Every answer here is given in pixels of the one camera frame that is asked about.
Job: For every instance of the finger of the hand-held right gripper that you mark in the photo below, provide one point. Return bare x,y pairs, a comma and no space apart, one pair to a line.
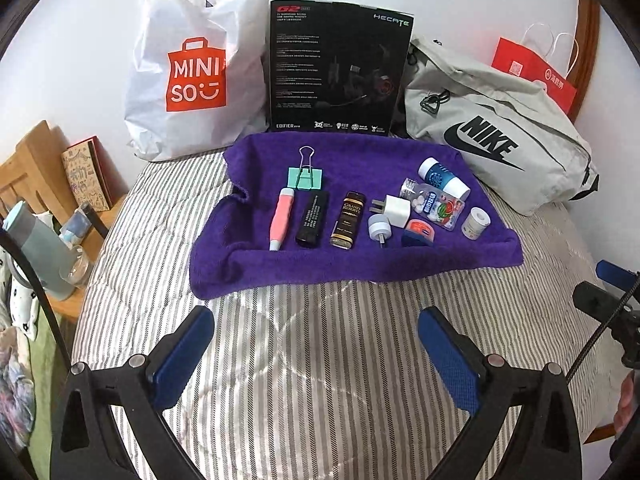
589,299
615,271

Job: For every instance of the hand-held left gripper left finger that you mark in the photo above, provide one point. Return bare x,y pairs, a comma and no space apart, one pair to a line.
185,355

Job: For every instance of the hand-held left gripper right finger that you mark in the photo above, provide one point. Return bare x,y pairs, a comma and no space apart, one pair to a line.
450,360

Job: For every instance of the orange round tin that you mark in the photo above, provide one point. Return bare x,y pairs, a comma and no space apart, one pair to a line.
417,228

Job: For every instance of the white tape roll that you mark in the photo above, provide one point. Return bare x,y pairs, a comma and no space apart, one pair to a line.
474,222

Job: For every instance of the grey round adapter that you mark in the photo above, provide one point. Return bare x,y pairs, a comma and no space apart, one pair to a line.
378,225

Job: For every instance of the clear candy packet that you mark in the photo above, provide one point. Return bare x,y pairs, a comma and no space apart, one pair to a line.
435,207

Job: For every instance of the white charger plug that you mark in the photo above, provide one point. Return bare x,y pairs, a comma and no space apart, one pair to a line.
397,210

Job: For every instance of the pink pen-shaped tool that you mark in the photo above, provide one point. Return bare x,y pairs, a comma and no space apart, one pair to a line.
280,220

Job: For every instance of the gold and brown lighter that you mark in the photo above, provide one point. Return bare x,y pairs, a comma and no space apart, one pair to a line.
345,220

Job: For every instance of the white bottle with blue label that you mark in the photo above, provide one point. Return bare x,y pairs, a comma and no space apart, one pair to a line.
450,185

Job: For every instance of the black rectangular case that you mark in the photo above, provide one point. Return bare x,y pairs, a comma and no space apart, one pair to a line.
311,220

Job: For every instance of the teal binder clip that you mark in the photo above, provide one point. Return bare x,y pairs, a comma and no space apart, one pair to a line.
305,179

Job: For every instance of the person's right hand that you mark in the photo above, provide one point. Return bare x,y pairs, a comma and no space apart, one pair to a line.
631,400

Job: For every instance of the grey bag with black logo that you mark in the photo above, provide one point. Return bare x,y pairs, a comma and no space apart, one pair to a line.
540,180

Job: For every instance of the purple towel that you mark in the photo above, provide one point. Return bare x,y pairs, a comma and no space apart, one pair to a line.
350,270

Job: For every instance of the clear glass cup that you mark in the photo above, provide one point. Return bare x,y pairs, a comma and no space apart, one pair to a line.
75,270

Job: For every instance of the small pale blue pack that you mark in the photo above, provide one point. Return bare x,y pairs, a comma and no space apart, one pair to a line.
74,227

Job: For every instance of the grey-green water bottle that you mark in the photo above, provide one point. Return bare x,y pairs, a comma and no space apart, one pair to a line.
45,255

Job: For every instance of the floral cloth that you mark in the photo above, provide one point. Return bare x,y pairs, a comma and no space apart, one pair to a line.
12,385

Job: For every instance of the doodle cover notebook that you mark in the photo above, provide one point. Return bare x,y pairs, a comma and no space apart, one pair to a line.
87,175

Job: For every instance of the red paper bag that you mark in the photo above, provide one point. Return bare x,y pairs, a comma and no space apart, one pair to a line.
540,75

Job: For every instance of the wooden bedside stand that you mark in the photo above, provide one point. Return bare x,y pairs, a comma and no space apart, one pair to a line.
30,170

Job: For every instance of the white plastic bag, red logo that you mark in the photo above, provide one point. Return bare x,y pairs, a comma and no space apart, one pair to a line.
150,110

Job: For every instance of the black headset box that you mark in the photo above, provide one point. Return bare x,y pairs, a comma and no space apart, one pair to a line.
310,60

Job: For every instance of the brown curved wooden frame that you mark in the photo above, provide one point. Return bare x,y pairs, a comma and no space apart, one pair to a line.
590,35

